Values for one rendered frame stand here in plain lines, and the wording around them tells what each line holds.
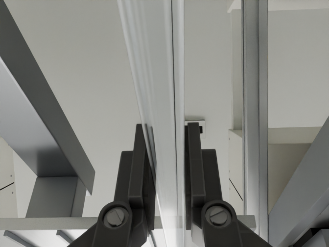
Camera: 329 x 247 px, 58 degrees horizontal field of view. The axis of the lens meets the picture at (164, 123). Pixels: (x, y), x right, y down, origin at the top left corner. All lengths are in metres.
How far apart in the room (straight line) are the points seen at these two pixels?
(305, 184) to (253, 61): 0.25
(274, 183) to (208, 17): 1.50
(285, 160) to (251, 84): 0.24
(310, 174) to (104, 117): 1.76
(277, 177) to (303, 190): 0.30
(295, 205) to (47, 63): 1.94
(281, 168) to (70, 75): 1.67
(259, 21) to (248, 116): 0.17
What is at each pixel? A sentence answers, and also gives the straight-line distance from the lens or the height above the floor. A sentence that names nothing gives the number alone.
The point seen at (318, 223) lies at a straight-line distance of 0.54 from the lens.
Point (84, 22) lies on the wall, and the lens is 2.16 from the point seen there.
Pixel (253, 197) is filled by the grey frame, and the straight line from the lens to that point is 0.61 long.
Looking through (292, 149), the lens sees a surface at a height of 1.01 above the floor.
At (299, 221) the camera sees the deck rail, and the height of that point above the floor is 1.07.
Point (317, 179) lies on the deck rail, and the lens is 0.41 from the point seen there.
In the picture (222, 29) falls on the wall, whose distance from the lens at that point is 2.07.
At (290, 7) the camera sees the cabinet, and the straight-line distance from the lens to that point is 1.07.
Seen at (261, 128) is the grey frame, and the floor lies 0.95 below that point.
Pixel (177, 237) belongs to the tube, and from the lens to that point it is 0.21.
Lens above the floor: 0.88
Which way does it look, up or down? 5 degrees up
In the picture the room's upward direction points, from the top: 178 degrees clockwise
